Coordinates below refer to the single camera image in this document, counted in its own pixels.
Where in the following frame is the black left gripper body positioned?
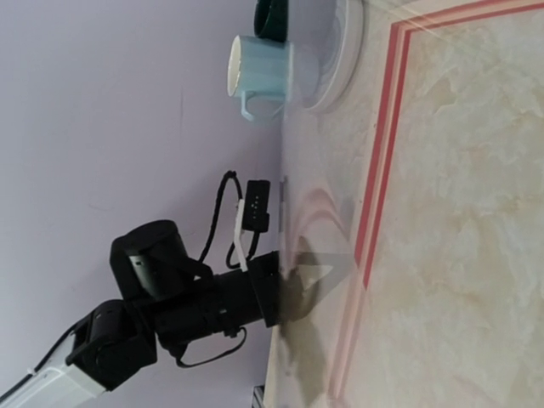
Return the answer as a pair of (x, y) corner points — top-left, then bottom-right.
(248, 251), (281, 327)

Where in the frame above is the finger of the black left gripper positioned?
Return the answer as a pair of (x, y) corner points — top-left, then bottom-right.
(280, 237), (354, 321)

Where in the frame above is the red wooden picture frame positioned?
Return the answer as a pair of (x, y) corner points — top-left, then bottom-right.
(327, 1), (543, 407)

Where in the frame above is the clear acrylic sheet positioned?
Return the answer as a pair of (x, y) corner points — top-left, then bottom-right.
(264, 1), (543, 407)

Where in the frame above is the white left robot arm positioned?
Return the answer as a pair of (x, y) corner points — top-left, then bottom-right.
(1, 220), (352, 407)

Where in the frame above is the light blue mug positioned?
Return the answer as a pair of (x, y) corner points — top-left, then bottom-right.
(227, 35), (291, 122)

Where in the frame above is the white round plate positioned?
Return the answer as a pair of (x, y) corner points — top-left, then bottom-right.
(292, 1), (365, 113)

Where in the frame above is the dark green mug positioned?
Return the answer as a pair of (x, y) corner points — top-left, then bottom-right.
(253, 0), (289, 43)

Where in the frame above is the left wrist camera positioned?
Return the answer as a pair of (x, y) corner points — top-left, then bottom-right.
(231, 180), (272, 273)

